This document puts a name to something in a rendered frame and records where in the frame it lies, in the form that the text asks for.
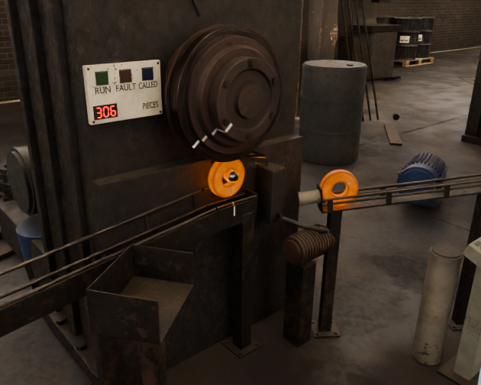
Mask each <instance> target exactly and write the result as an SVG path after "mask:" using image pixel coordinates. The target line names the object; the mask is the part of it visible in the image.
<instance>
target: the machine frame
mask: <svg viewBox="0 0 481 385"><path fill-rule="evenodd" d="M301 2H302V0H198V4H199V7H200V9H201V11H202V14H203V15H202V16H200V17H198V15H197V13H196V11H195V8H194V5H193V3H192V0H5V10H6V15H7V19H8V29H9V34H10V38H11V48H12V53H13V58H14V63H15V72H16V77H17V82H18V91H19V96H20V101H21V110H22V115H23V120H24V129H25V134H26V139H27V148H28V153H29V158H30V163H31V172H32V177H33V183H34V191H35V196H36V202H37V210H38V215H39V221H40V229H41V235H42V240H43V245H44V253H47V252H49V251H52V250H54V249H57V248H59V247H62V246H63V245H66V244H68V243H71V242H73V241H76V240H79V239H80V238H84V237H85V236H88V235H90V234H93V233H95V232H97V231H101V230H102V229H104V228H107V227H110V226H112V225H115V224H117V223H119V222H122V221H124V220H126V219H129V218H132V217H134V216H135V215H139V214H141V213H143V212H146V211H148V210H151V209H154V208H156V207H157V206H160V205H163V204H165V203H168V202H170V201H173V200H174V199H178V198H179V197H182V196H185V195H187V194H189V193H192V192H195V191H196V190H199V189H201V190H202V188H205V187H208V186H209V185H208V174H209V171H210V169H211V160H209V159H206V158H204V157H201V156H199V155H197V154H194V153H193V152H191V151H189V150H187V149H186V148H185V147H184V146H183V145H182V144H181V143H180V142H179V141H178V139H177V138H176V136H175V134H174V133H173V131H172V129H171V127H170V125H169V122H168V121H167V119H166V116H165V114H164V111H163V114H159V115H150V116H145V117H140V118H131V119H126V120H121V121H112V122H107V123H102V124H96V125H90V124H89V120H88V112H87V105H86V91H85V84H84V77H83V70H82V66H86V65H96V64H106V63H124V62H134V61H143V60H159V61H160V80H161V87H162V81H163V74H164V72H165V69H166V66H167V64H168V62H169V60H170V58H171V57H172V55H173V54H174V53H175V51H176V50H177V49H178V48H179V47H180V46H181V45H182V44H183V43H184V42H186V41H187V40H188V39H189V38H190V37H191V36H192V35H193V34H195V33H196V32H198V31H200V30H201V29H203V28H206V27H209V26H212V25H216V24H229V25H241V26H245V27H248V28H252V29H254V30H255V31H257V32H259V33H260V34H262V35H263V36H264V37H265V38H266V39H267V40H268V42H269V43H270V45H271V46H272V48H273V49H274V51H275V53H276V56H277V58H278V61H279V65H280V69H281V74H282V98H281V103H280V107H279V112H278V115H277V117H276V120H275V122H274V125H273V127H272V129H271V130H270V132H269V134H268V135H267V136H266V138H265V139H264V141H263V142H262V143H261V144H260V146H259V147H257V148H256V149H255V151H256V152H259V153H261V154H265V155H268V156H269V159H265V158H246V157H243V158H241V159H239V160H240V161H241V163H242V164H243V165H244V172H245V175H244V181H243V184H242V186H241V188H240V189H239V190H238V194H241V193H244V189H248V190H250V191H253V192H255V193H257V167H258V166H259V164H255V162H256V161H257V162H262V163H274V164H277V165H280V166H281V167H285V168H286V187H285V203H284V217H286V218H290V219H292V220H294V221H297V222H298V221H299V205H298V203H297V198H296V193H297V192H300V186H301V172H302V148H303V136H301V135H298V134H294V131H295V103H296V88H297V73H298V59H299V31H300V16H301ZM162 110H163V105H162ZM197 197H198V204H199V207H201V206H204V205H206V204H209V203H212V202H216V201H219V200H222V199H226V198H229V197H226V198H223V197H220V196H217V195H215V194H214V193H213V192H212V191H211V190H210V189H209V190H205V191H203V190H202V191H201V192H200V193H197ZM192 210H194V205H193V198H192V196H190V197H188V198H186V199H183V200H181V201H179V202H176V203H173V204H172V205H168V206H167V207H164V208H162V209H159V210H157V211H155V212H152V213H150V214H149V216H150V223H151V227H152V228H154V227H156V226H158V225H161V224H163V223H164V222H168V221H169V220H172V219H174V218H176V217H179V216H181V215H184V214H186V213H187V212H191V211H192ZM144 231H147V229H146V224H145V220H144V216H143V217H140V218H138V219H135V220H133V221H131V222H128V223H126V224H124V225H121V226H119V227H117V228H114V229H112V230H110V231H107V232H105V233H102V234H100V235H97V236H95V237H94V238H95V243H96V247H97V251H102V250H104V249H106V248H109V247H111V246H112V245H114V244H117V243H119V242H122V241H124V240H126V239H129V238H131V237H134V236H135V235H138V234H140V233H142V232H144ZM296 232H298V227H297V226H294V225H291V224H289V223H286V222H282V221H281V222H277V223H275V224H272V225H271V224H269V223H266V222H264V221H262V220H260V219H258V218H254V219H253V283H252V317H251V325H252V324H254V323H256V322H258V321H260V320H262V319H264V318H266V317H267V316H269V315H272V314H273V313H274V312H277V311H279V310H281V309H283V308H284V305H285V290H286V261H287V259H286V258H285V257H284V255H283V252H282V243H283V241H284V239H285V238H287V237H288V236H289V235H292V234H295V233H296ZM180 251H184V252H189V253H193V273H194V287H193V288H192V290H191V291H190V293H189V295H188V296H187V298H186V301H185V302H184V303H183V305H182V308H181V309H180V311H179V313H178V315H177V316H176V318H175V320H174V322H173V323H172V325H171V327H170V328H169V331H168V332H167V334H166V336H165V344H166V369H167V370H168V369H170V368H171V367H173V366H175V365H177V364H179V363H181V362H183V361H185V360H186V359H188V358H190V357H192V356H194V355H196V354H198V353H199V352H201V351H204V350H205V349H207V348H210V347H211V346H212V345H215V344H217V343H218V342H220V341H223V340H224V339H226V338H228V337H230V336H232V335H233V226H232V227H230V228H226V229H224V230H221V231H218V232H216V233H214V234H213V235H210V236H208V237H207V238H204V239H202V240H200V241H197V242H195V243H194V244H191V245H189V246H188V247H185V248H183V249H182V250H180ZM92 254H93V253H92V251H91V248H90V244H89V239H88V240H86V241H83V242H81V243H78V244H75V245H73V246H72V247H68V248H66V249H64V250H62V251H59V252H57V253H55V254H51V255H50V256H48V257H45V259H46V264H47V273H52V272H54V271H55V270H59V269H60V268H62V267H65V266H67V265H69V264H72V263H74V262H76V261H78V260H81V259H83V258H85V257H88V256H90V255H92ZM44 319H45V320H46V322H47V323H48V325H49V326H50V327H51V328H52V329H53V331H54V332H55V333H56V335H57V336H58V338H59V339H60V340H61V342H62V343H63V344H64V345H65V347H66V348H67V350H68V351H69V352H70V354H71V355H72V356H73V357H74V358H75V360H76V361H77V363H78V364H79V366H80V367H81V368H82V369H83V370H84V372H85V373H86V374H87V376H88V377H89V379H90V380H91V381H92V382H93V383H94V385H98V374H97V368H96V362H95V351H94V344H93V338H92V332H91V327H90V321H89V310H88V303H87V297H86V296H84V297H83V298H81V299H78V300H76V301H75V302H72V303H70V304H69V305H67V306H64V307H63V308H61V309H58V310H56V311H54V312H52V313H50V314H48V315H46V316H44ZM116 342H117V349H118V363H119V371H120V378H121V385H139V384H141V383H143V381H142V372H141V362H140V345H139V341H134V340H130V339H125V338H118V337H116Z"/></svg>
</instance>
